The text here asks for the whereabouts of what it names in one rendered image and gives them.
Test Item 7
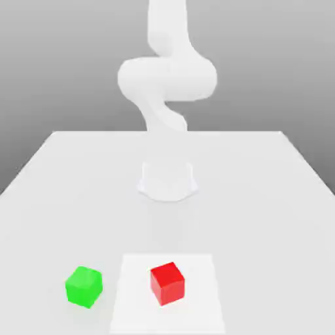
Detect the small red cube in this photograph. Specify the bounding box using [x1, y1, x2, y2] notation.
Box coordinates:
[149, 261, 186, 307]

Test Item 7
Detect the small green cube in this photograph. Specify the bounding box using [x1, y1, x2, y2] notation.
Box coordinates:
[64, 265, 104, 309]

